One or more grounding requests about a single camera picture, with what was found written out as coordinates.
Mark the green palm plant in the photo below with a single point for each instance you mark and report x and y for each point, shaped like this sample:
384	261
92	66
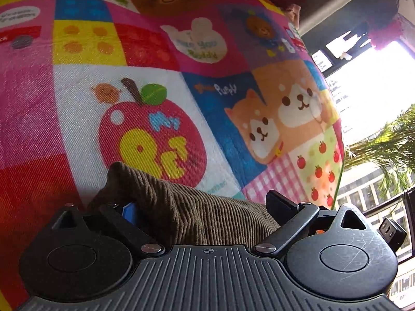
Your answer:
395	142

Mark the pink plush toy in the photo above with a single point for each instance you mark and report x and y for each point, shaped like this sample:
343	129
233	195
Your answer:
293	13

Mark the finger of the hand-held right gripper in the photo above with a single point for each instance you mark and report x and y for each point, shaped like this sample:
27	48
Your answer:
392	235

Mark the colourful printed play mat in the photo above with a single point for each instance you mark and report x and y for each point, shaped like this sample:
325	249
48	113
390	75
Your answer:
81	120

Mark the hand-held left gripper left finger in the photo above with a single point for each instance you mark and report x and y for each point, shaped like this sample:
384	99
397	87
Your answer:
129	213

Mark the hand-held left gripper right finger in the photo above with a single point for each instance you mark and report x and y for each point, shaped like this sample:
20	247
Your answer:
280	204

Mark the pink hanging cloth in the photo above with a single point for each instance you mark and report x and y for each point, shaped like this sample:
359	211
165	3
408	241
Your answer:
387	34

